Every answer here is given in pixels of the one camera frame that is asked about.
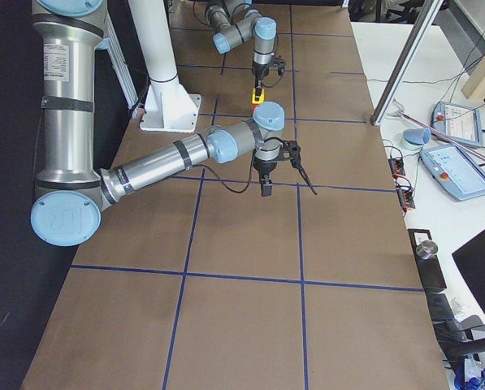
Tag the blue cup on tape roll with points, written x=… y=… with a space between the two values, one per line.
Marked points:
x=415 y=138

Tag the white pedestal column with base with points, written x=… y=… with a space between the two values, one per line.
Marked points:
x=168 y=106

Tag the reacher grabber stick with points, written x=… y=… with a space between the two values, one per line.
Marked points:
x=470 y=149

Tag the metal cylinder weight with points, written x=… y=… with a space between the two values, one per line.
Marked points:
x=426 y=249

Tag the near teach pendant tablet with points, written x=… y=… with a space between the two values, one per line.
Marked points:
x=456 y=172

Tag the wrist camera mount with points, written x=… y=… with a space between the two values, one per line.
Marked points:
x=279 y=64
x=291 y=151

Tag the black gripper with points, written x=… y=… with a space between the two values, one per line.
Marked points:
x=263 y=166
x=258 y=73

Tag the black box under cylinder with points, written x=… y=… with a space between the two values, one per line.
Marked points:
x=430 y=273

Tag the far teach pendant tablet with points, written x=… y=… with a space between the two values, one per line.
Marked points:
x=461 y=123

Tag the aluminium frame post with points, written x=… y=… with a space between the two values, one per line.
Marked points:
x=418 y=31

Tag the orange black connector block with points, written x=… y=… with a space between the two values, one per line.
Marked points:
x=397 y=167

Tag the teach pendant tablet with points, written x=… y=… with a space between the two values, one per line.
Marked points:
x=456 y=172
x=461 y=123

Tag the yellow wooden block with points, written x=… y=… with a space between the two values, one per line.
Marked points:
x=258 y=96

